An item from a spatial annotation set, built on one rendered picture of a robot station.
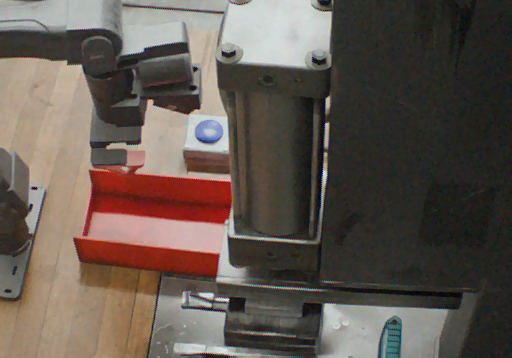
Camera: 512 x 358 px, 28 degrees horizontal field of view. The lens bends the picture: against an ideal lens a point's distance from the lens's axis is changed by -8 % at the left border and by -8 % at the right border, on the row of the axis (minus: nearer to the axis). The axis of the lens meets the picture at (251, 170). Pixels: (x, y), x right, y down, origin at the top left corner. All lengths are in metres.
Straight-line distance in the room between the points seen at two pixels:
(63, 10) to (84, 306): 0.45
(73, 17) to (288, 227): 0.34
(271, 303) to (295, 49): 0.36
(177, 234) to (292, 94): 0.65
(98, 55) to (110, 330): 0.41
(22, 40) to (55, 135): 0.47
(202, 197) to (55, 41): 0.43
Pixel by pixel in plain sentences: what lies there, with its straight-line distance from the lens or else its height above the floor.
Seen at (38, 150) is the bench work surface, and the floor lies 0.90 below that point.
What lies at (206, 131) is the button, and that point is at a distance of 1.53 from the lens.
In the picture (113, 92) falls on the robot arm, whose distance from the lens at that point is 1.23.
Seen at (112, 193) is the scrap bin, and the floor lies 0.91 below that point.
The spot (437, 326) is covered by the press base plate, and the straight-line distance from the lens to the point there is 1.41.
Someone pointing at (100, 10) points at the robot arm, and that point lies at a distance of 1.16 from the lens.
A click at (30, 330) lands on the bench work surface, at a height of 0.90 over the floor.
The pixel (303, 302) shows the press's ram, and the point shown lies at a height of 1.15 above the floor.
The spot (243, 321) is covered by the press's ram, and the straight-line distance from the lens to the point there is 1.12.
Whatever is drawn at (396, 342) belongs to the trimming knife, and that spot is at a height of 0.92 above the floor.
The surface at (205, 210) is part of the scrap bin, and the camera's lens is 1.49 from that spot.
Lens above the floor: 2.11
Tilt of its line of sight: 52 degrees down
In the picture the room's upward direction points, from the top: 2 degrees counter-clockwise
